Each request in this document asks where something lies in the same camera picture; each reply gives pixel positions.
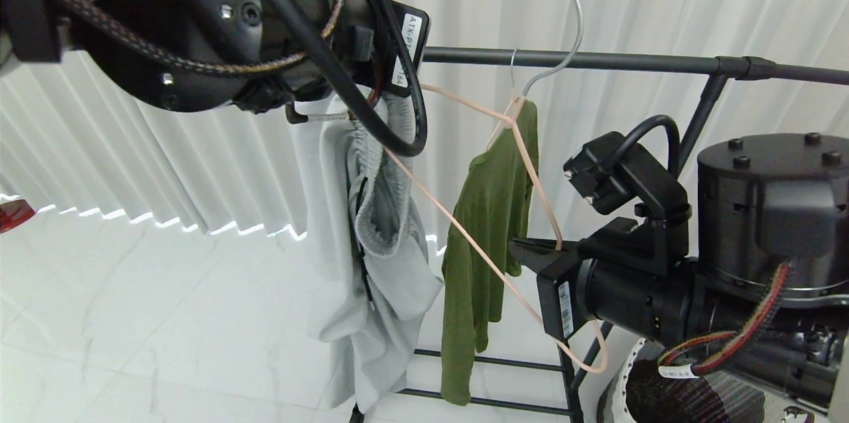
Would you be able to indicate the white laundry basket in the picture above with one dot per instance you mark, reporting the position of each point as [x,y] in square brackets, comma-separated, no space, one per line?
[690,396]

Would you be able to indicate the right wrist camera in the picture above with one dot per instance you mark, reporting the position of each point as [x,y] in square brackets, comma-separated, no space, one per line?
[630,184]

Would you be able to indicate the red object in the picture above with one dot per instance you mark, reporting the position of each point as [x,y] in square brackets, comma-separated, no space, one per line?
[16,216]

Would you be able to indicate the green long-sleeved shirt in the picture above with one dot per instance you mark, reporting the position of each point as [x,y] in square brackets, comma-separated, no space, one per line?
[484,244]

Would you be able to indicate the black clothes rack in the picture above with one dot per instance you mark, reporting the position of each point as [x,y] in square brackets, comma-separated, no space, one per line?
[630,61]

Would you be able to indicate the pink clothes hanger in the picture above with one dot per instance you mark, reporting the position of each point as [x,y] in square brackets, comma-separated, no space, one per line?
[511,71]
[576,25]

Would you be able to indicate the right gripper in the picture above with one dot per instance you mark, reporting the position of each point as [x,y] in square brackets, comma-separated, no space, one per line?
[630,303]

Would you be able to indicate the pale grey shorts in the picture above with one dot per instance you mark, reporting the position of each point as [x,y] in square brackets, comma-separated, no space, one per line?
[391,290]

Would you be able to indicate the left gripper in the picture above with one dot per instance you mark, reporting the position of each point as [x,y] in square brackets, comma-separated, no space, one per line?
[412,28]

